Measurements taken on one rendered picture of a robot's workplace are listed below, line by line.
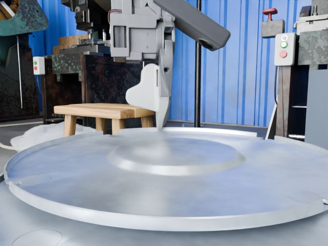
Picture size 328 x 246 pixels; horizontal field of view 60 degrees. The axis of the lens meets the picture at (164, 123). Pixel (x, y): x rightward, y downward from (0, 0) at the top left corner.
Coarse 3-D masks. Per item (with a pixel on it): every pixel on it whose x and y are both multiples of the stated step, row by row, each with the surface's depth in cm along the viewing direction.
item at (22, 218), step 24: (0, 192) 20; (0, 216) 16; (24, 216) 16; (48, 216) 16; (312, 216) 16; (0, 240) 14; (72, 240) 14; (96, 240) 14; (120, 240) 14; (144, 240) 14; (168, 240) 14; (192, 240) 14; (216, 240) 14; (240, 240) 14; (264, 240) 14; (288, 240) 14; (312, 240) 14
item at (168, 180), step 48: (48, 144) 31; (96, 144) 32; (144, 144) 29; (192, 144) 29; (240, 144) 32; (288, 144) 32; (48, 192) 18; (96, 192) 18; (144, 192) 18; (192, 192) 18; (240, 192) 18
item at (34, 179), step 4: (28, 176) 21; (32, 176) 21; (36, 176) 21; (40, 176) 21; (44, 176) 21; (48, 176) 21; (20, 180) 20; (24, 180) 20; (28, 180) 20; (32, 180) 20; (36, 180) 20; (40, 180) 20; (44, 180) 20; (48, 180) 20; (24, 184) 19; (28, 184) 19; (32, 184) 19
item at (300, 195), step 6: (288, 192) 18; (294, 192) 18; (300, 192) 18; (306, 192) 18; (312, 192) 18; (294, 198) 17; (300, 198) 17; (306, 198) 17; (312, 198) 17; (318, 198) 17
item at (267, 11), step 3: (264, 9) 132; (267, 9) 131; (270, 9) 131; (273, 9) 130; (276, 9) 132; (264, 12) 133; (267, 12) 132; (270, 12) 132; (273, 12) 132; (276, 12) 133; (270, 15) 133; (270, 18) 134
